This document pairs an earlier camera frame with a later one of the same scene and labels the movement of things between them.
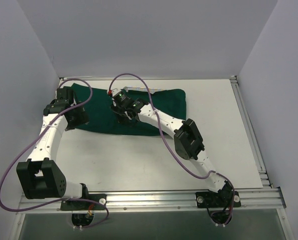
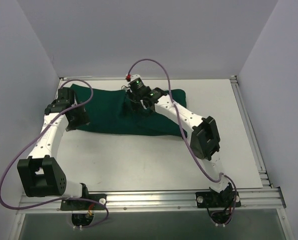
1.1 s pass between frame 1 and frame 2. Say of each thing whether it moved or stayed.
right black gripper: moved
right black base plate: stayed
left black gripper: stayed
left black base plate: stayed
